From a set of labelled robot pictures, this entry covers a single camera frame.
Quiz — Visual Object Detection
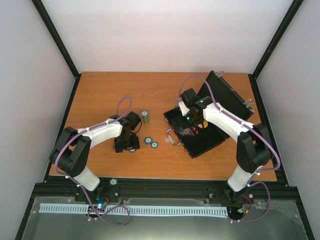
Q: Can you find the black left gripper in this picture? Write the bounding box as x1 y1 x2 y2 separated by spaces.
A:
115 134 140 153

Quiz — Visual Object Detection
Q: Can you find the blue chip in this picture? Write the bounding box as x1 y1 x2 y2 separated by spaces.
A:
151 141 159 149
144 137 153 145

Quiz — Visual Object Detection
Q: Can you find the triangular all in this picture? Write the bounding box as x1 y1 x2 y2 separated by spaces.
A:
181 127 199 137

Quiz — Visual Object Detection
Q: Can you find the green 20 chip stack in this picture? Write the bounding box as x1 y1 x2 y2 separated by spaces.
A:
141 110 150 124

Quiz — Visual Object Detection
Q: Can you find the black poker set case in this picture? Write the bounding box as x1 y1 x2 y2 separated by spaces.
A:
163 71 255 158

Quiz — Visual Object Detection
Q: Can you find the white dealer button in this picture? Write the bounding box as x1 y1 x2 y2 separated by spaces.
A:
201 121 208 128

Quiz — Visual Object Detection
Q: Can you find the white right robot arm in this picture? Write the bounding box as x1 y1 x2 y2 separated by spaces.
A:
177 88 274 192

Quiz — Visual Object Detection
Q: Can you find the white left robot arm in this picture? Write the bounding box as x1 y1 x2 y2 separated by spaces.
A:
49 111 142 202

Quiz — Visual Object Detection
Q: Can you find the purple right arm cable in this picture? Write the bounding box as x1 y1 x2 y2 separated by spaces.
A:
178 75 282 223

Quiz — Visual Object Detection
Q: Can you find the white perforated cable strip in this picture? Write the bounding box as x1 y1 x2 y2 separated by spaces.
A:
38 203 228 218

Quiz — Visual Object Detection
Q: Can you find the black aluminium frame rail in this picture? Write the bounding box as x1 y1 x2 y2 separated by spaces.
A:
30 180 301 206

